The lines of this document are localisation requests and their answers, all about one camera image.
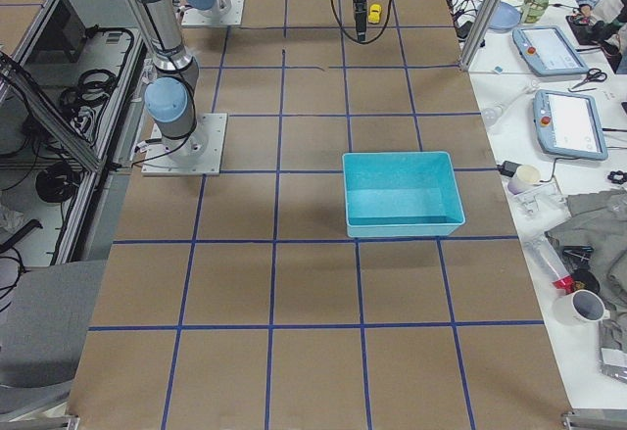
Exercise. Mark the scissors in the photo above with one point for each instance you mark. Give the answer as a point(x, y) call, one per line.
point(592, 75)

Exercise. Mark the white mug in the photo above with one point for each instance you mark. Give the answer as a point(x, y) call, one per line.
point(580, 307)

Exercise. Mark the aluminium frame post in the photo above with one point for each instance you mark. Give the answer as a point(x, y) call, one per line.
point(477, 33)

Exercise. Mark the teach pendant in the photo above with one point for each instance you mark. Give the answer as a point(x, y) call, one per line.
point(569, 125)
point(547, 51)

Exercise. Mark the green water bottle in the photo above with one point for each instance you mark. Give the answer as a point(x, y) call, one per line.
point(533, 10)

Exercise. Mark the teach pendant far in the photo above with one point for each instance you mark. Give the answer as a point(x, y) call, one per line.
point(547, 51)

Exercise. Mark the teach pendant near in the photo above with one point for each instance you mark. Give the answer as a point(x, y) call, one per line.
point(569, 125)

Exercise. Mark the paper cup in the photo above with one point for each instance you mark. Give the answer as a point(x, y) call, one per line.
point(525, 178)

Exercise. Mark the yellow beetle toy car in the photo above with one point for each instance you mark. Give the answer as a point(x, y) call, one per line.
point(374, 13)

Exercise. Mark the teal plastic storage bin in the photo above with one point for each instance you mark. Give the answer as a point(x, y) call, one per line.
point(401, 194)

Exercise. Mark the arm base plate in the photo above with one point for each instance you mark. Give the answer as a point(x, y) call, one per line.
point(213, 13)
point(200, 154)

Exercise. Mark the grey cloth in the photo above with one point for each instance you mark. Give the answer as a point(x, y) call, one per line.
point(598, 221)

